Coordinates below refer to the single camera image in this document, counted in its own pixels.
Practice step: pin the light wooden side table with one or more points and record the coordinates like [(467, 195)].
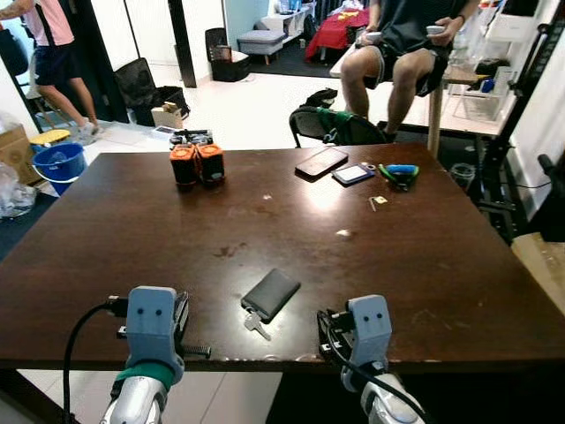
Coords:
[(437, 115)]

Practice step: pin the dark brown wooden table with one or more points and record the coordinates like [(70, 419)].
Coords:
[(291, 238)]

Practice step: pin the small white scrap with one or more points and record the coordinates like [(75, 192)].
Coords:
[(344, 233)]

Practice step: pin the seated person in dark shirt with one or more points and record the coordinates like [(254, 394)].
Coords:
[(410, 35)]

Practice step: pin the orange and black battery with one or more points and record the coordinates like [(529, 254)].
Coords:
[(184, 165), (211, 163)]

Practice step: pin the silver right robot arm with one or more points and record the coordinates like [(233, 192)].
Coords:
[(388, 402)]

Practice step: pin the black key pouch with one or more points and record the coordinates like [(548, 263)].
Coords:
[(272, 293)]

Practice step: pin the blue plastic bucket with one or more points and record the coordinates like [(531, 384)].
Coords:
[(59, 163)]

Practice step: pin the black bag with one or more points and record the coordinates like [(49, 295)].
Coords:
[(141, 88)]

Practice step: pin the dark smartphone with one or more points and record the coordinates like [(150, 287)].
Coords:
[(321, 162)]

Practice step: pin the clear plastic bag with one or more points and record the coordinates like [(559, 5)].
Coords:
[(13, 190)]

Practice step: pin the green and blue hand tool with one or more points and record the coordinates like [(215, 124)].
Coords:
[(402, 172)]

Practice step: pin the small blue-edged card case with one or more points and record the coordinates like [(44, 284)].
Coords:
[(354, 174)]

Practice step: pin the black basket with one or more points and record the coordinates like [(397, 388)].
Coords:
[(225, 57)]

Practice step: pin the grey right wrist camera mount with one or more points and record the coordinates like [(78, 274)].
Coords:
[(369, 327)]

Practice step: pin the small cardboard box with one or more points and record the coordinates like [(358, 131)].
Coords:
[(168, 116)]

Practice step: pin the black metal stand frame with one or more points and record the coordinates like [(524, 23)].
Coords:
[(516, 106)]

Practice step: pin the light wooden board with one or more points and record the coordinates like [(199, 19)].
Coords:
[(540, 265)]

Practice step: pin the grey ottoman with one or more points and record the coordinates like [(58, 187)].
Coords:
[(260, 42)]

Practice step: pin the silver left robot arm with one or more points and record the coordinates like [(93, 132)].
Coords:
[(141, 397)]

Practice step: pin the tiny pale tag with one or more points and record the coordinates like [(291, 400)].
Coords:
[(380, 202)]

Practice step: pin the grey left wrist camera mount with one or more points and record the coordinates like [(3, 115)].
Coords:
[(152, 322)]

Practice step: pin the large cardboard box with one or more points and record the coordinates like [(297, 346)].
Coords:
[(16, 152)]

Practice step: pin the red cloth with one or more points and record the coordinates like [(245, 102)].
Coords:
[(334, 31)]

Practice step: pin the yellow round item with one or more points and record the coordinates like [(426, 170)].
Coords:
[(49, 137)]

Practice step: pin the silver key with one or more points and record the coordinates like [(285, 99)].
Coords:
[(257, 326)]

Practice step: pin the standing person in pink shirt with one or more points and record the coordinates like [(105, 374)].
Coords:
[(53, 44)]

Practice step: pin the small black gadget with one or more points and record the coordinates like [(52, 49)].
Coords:
[(192, 137)]

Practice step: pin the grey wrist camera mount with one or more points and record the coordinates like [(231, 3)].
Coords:
[(369, 327), (152, 322)]

